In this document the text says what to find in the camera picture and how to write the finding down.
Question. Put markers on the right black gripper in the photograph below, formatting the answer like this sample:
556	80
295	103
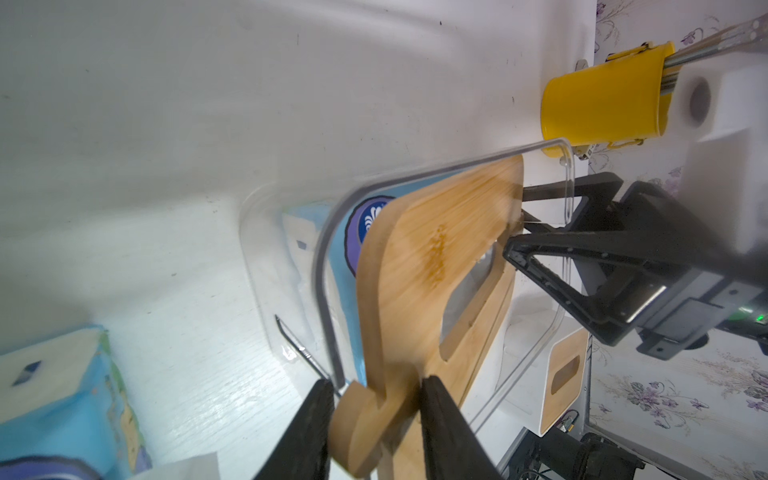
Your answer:
643	264

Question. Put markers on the clear plastic tissue box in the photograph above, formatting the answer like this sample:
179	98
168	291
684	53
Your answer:
273	276

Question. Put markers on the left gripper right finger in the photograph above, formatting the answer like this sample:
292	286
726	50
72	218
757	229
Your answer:
451	449

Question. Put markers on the bamboo tissue box lid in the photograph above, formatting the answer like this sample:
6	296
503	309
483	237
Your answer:
418	250

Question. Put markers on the yellow pen cup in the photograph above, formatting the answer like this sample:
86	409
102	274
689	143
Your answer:
618	102

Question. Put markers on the white bamboo-lid tissue box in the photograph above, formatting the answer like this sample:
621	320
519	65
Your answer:
553	369

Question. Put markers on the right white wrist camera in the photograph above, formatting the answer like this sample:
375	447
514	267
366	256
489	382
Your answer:
719	111

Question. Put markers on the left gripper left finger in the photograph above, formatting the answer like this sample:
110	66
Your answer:
302	451

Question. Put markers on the blue tissue paper pack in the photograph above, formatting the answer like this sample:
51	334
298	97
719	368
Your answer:
302	225

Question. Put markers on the pencils in cup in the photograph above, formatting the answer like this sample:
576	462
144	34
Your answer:
749	36

